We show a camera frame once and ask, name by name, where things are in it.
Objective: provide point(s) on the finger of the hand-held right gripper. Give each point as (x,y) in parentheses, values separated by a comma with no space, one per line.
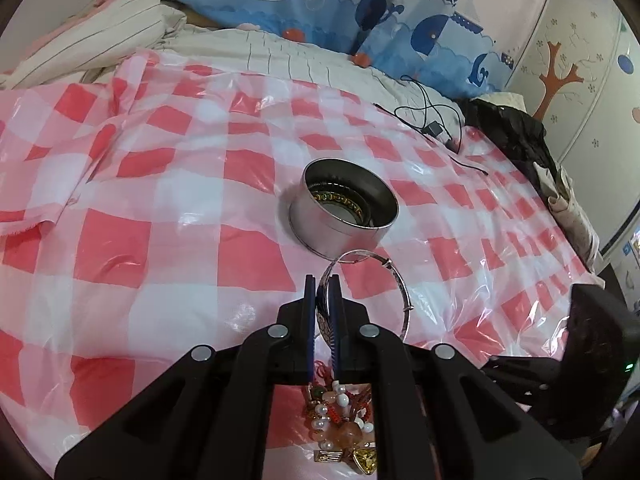
(525,380)

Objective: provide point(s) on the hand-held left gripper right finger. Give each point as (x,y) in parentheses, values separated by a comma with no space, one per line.
(334,330)

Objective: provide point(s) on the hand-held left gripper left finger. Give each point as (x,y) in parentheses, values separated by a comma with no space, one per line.
(311,330)

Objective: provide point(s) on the silver bangle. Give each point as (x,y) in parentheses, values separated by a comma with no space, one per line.
(324,320)

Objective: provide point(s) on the round metal tin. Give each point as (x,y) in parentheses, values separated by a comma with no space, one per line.
(330,220)

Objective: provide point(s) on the yellow triangular charm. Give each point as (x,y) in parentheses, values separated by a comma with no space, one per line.
(365,461)

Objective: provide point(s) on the beige cloth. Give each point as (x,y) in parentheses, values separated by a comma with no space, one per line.
(570,215)

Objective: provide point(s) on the red checkered plastic sheet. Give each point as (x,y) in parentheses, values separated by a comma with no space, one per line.
(150,260)

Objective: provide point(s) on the black jacket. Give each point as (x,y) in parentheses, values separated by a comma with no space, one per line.
(510,130)

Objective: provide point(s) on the white striped bed sheet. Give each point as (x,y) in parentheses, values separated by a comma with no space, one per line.
(280,55)

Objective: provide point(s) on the cream cloth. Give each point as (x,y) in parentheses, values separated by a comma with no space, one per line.
(500,99)

